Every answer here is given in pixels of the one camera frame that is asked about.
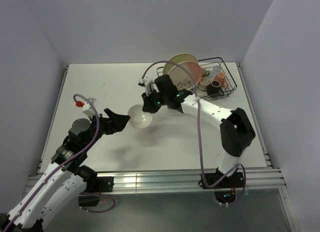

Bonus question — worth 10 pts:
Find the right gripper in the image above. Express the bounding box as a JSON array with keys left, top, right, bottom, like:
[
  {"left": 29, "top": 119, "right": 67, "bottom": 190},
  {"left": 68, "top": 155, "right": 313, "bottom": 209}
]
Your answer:
[{"left": 141, "top": 87, "right": 168, "bottom": 114}]

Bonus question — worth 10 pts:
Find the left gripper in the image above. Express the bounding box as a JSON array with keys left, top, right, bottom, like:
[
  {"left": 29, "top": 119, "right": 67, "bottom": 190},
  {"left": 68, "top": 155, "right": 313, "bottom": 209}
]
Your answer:
[{"left": 83, "top": 107, "right": 130, "bottom": 151}]

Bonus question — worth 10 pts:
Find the white bowl orange outside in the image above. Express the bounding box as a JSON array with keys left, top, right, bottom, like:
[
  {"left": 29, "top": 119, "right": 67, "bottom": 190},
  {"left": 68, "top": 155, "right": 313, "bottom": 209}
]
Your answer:
[{"left": 127, "top": 104, "right": 153, "bottom": 129}]

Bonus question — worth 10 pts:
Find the pink and cream plate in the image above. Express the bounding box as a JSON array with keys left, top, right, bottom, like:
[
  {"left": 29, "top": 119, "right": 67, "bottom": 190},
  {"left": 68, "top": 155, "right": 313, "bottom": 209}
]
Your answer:
[{"left": 168, "top": 61, "right": 202, "bottom": 91}]

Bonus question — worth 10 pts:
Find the green and cream plate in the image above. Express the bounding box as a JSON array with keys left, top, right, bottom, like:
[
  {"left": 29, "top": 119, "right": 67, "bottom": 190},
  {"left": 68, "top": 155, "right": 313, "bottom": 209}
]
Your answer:
[{"left": 162, "top": 53, "right": 199, "bottom": 75}]

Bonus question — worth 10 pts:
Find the small beige speckled cup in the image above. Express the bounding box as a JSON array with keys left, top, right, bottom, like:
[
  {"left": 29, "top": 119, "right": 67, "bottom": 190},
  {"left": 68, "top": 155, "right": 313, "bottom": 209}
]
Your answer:
[{"left": 198, "top": 77, "right": 211, "bottom": 91}]

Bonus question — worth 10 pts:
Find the grey-green ceramic cup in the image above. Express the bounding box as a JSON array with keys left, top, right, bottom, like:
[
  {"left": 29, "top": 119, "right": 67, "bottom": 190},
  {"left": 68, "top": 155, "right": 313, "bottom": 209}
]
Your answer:
[{"left": 202, "top": 68, "right": 211, "bottom": 77}]

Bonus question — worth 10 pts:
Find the orange mug white inside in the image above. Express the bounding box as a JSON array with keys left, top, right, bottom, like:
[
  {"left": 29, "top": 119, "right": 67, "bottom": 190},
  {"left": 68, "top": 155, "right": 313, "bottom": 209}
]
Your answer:
[{"left": 214, "top": 72, "right": 229, "bottom": 89}]

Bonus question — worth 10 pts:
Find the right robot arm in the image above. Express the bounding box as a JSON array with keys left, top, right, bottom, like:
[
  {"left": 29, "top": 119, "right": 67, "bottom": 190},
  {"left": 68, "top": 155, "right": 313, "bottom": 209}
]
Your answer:
[{"left": 138, "top": 75, "right": 256, "bottom": 187}]

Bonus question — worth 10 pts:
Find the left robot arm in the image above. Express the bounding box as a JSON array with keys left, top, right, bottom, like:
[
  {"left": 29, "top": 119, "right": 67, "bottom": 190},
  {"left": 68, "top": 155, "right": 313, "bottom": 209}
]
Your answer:
[{"left": 0, "top": 108, "right": 130, "bottom": 232}]

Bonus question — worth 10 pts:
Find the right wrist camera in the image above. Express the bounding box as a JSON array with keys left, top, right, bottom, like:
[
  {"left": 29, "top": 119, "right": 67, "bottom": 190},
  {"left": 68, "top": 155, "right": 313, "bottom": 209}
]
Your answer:
[{"left": 138, "top": 77, "right": 155, "bottom": 96}]

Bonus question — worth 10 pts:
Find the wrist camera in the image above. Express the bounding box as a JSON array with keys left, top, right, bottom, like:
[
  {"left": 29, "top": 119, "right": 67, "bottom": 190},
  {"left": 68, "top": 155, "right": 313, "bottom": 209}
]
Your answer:
[
  {"left": 138, "top": 77, "right": 155, "bottom": 96},
  {"left": 75, "top": 98, "right": 97, "bottom": 118}
]

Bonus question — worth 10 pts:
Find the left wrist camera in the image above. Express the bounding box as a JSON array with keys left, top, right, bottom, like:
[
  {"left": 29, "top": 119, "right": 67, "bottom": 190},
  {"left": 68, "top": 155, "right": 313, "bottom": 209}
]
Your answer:
[{"left": 75, "top": 98, "right": 97, "bottom": 118}]

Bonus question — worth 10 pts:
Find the black wire dish rack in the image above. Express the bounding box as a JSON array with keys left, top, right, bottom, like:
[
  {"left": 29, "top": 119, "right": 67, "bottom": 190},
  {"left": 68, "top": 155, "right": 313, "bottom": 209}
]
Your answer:
[{"left": 156, "top": 57, "right": 238, "bottom": 100}]

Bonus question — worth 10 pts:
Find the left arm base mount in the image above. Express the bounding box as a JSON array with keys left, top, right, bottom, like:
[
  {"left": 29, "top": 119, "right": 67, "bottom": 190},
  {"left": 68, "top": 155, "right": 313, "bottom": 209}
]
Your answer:
[{"left": 78, "top": 176, "right": 114, "bottom": 208}]

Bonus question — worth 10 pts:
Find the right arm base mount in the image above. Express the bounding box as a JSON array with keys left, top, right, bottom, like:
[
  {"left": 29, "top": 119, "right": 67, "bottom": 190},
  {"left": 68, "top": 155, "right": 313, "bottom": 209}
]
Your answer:
[{"left": 198, "top": 171, "right": 247, "bottom": 205}]

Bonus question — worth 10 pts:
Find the aluminium frame rail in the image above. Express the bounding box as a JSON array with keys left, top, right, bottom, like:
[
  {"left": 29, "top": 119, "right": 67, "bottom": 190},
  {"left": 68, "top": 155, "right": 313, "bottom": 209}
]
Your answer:
[{"left": 97, "top": 167, "right": 287, "bottom": 195}]

